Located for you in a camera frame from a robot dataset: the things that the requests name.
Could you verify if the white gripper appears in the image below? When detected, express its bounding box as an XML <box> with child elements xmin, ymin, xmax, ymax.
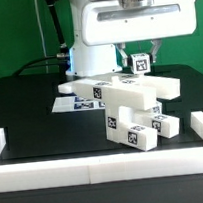
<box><xmin>81</xmin><ymin>0</ymin><xmax>197</xmax><ymax>67</ymax></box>

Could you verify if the white tagged cube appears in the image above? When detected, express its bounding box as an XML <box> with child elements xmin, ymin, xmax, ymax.
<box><xmin>131</xmin><ymin>53</ymin><xmax>151</xmax><ymax>74</ymax></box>
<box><xmin>151</xmin><ymin>101</ymin><xmax>163</xmax><ymax>114</ymax></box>

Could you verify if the white chair back part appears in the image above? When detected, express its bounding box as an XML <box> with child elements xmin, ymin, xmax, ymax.
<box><xmin>58</xmin><ymin>73</ymin><xmax>180</xmax><ymax>111</ymax></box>

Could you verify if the white chair seat part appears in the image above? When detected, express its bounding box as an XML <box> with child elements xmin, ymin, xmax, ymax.
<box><xmin>105</xmin><ymin>104</ymin><xmax>136</xmax><ymax>142</ymax></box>

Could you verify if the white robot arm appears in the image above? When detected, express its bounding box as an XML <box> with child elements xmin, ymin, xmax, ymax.
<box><xmin>69</xmin><ymin>0</ymin><xmax>197</xmax><ymax>77</ymax></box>

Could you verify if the white fiducial marker sheet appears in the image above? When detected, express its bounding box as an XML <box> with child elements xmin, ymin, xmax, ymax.
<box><xmin>52</xmin><ymin>96</ymin><xmax>105</xmax><ymax>113</ymax></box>

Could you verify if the white front fence bar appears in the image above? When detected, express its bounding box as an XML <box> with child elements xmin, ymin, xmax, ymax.
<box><xmin>0</xmin><ymin>147</ymin><xmax>203</xmax><ymax>193</ymax></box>

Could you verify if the black cable bundle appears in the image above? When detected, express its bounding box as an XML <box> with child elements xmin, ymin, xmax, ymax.
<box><xmin>4</xmin><ymin>0</ymin><xmax>73</xmax><ymax>78</ymax></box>

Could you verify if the white thin cable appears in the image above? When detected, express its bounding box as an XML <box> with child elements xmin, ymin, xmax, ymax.
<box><xmin>33</xmin><ymin>0</ymin><xmax>49</xmax><ymax>58</ymax></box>

